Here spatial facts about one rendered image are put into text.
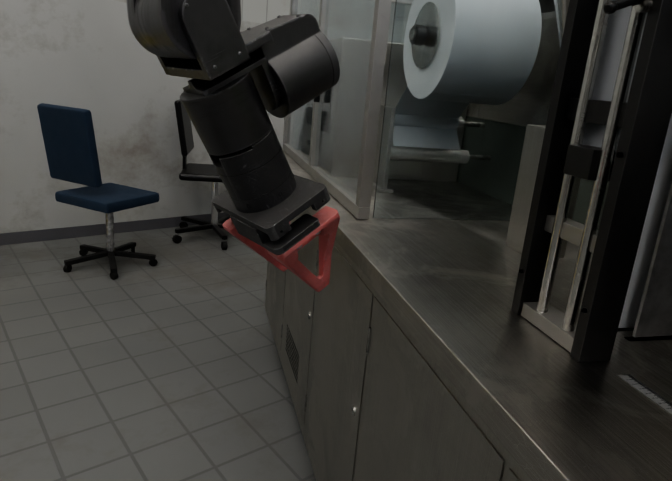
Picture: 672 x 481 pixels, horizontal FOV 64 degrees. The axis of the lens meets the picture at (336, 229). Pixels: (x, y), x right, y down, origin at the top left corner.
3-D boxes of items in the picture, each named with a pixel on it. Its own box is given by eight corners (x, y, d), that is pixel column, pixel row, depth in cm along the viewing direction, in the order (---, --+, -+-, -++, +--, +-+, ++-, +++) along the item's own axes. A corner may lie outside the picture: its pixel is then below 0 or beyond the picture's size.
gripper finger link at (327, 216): (318, 251, 55) (285, 174, 50) (364, 273, 49) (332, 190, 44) (267, 291, 52) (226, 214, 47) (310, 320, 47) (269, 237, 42)
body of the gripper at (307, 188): (271, 180, 53) (240, 112, 49) (335, 203, 45) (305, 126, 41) (218, 216, 50) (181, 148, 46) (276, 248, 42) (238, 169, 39)
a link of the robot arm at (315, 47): (127, 5, 40) (173, -2, 34) (248, -50, 45) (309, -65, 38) (199, 143, 47) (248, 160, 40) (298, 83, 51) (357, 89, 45)
